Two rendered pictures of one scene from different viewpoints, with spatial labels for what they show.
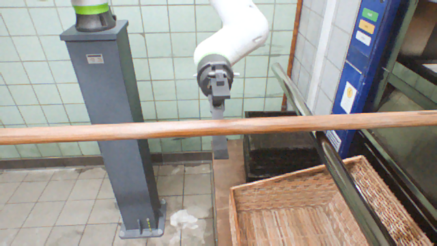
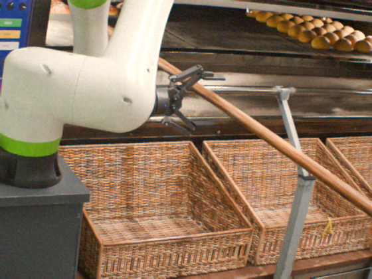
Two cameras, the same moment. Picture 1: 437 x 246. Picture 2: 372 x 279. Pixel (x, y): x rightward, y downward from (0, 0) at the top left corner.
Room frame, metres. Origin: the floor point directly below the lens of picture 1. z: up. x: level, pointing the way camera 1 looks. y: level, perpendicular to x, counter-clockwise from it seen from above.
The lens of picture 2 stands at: (1.45, 1.83, 1.81)
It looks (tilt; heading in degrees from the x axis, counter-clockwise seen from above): 20 degrees down; 242
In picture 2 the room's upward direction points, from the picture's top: 10 degrees clockwise
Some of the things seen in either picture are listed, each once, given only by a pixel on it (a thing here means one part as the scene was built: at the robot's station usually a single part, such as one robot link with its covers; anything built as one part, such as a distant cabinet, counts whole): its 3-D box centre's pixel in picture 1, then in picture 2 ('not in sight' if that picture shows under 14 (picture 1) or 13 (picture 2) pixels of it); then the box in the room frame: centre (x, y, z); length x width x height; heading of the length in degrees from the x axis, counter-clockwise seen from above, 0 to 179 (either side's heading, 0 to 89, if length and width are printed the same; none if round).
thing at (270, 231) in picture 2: not in sight; (289, 196); (-0.16, -0.33, 0.72); 0.56 x 0.49 x 0.28; 3
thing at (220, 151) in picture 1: (220, 147); (204, 123); (0.44, 0.00, 1.12); 0.07 x 0.03 x 0.01; 4
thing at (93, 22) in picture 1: (98, 15); (0, 159); (1.13, 0.48, 1.23); 0.26 x 0.15 x 0.06; 4
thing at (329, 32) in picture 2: not in sight; (318, 28); (-0.67, -1.08, 1.21); 0.61 x 0.48 x 0.06; 94
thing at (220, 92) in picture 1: (220, 87); (212, 77); (0.44, 0.00, 1.26); 0.07 x 0.03 x 0.01; 4
